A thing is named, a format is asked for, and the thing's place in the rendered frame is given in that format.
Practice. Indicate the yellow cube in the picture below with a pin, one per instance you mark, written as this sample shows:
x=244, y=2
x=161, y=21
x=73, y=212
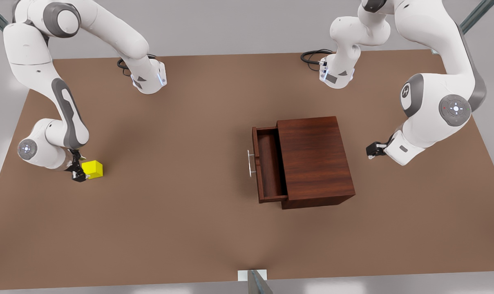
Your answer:
x=92, y=169

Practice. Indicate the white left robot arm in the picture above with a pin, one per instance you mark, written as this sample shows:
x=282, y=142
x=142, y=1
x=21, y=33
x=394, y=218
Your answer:
x=430, y=118

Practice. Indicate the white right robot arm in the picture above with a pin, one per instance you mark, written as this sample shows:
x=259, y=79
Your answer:
x=30, y=61

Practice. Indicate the dark wooden cabinet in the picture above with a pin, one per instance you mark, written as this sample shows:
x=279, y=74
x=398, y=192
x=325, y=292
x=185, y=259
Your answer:
x=314, y=161

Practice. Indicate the silver frame post with foot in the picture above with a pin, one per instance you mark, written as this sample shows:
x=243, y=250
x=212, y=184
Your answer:
x=257, y=282

